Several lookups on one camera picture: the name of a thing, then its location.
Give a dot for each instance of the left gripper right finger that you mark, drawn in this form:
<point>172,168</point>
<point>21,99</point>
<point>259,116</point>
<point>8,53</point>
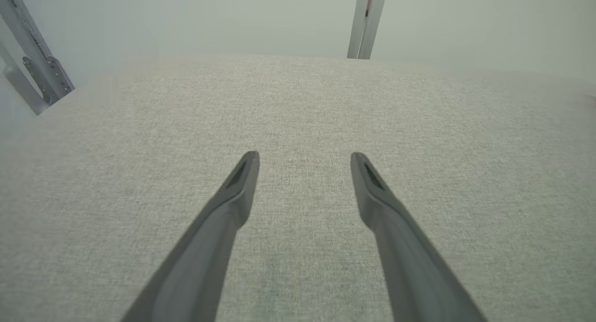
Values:
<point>405,252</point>

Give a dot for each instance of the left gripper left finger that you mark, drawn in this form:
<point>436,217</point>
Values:
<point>209,243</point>

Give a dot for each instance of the grey double partition post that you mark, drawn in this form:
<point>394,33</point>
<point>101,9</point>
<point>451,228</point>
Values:
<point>367,24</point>

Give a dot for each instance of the grey metal bracketed frame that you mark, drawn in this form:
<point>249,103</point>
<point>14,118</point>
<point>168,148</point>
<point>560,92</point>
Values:
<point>39,66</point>

